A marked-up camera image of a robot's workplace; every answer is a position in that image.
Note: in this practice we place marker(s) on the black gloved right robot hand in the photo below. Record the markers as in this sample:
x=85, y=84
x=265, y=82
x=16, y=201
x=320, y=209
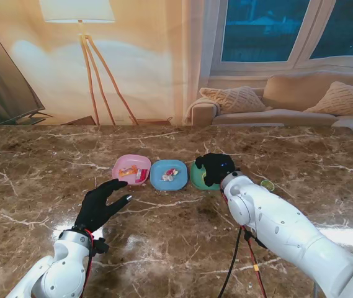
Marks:
x=218, y=167

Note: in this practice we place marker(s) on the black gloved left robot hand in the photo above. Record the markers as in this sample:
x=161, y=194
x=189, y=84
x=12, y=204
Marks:
x=95, y=208

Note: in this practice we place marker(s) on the orange candy packet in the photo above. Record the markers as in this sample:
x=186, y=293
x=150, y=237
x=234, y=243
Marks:
x=127, y=171

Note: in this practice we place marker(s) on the clear small candy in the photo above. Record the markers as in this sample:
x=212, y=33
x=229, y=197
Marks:
x=169, y=174

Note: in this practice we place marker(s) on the green lime slice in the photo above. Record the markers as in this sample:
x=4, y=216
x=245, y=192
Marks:
x=270, y=185

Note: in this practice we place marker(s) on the pink candy packet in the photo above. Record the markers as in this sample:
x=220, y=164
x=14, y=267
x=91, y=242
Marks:
x=142, y=175

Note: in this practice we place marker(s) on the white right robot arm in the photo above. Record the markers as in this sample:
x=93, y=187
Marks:
x=275, y=217

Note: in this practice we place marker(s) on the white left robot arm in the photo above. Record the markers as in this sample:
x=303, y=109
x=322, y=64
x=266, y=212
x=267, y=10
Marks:
x=61, y=267

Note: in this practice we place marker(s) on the green square plastic dish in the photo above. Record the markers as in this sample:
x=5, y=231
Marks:
x=196, y=180

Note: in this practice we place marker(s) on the blue square plastic dish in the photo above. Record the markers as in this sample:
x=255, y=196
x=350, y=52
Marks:
x=163, y=186

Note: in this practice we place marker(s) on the pink square plastic dish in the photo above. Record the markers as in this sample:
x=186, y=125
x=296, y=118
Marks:
x=131, y=161

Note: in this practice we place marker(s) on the cream throw blanket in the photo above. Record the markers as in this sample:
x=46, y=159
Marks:
x=205, y=104

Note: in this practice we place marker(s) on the cream knitted cushion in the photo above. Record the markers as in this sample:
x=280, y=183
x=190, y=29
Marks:
x=343, y=99
x=233, y=99

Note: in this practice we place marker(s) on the beige sofa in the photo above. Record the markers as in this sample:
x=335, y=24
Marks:
x=294, y=102

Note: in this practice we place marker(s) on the white framed window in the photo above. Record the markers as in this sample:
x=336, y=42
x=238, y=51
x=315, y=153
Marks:
x=257, y=31

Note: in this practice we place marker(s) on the wooden tripod floor lamp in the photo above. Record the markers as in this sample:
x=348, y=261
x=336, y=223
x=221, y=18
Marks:
x=78, y=12

